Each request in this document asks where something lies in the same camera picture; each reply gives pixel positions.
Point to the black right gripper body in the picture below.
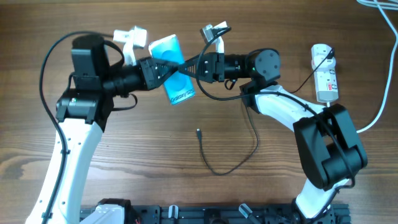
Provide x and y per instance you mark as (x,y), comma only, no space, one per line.
(220,68)

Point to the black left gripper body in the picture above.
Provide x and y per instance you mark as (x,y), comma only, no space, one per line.
(146,70)

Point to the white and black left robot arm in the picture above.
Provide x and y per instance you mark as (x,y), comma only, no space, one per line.
(81,115)

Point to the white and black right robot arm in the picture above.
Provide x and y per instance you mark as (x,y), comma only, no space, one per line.
(330,150)

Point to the white power strip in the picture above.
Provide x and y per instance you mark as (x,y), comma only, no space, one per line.
(323,64)

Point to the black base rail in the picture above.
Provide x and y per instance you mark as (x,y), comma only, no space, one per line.
(271,213)

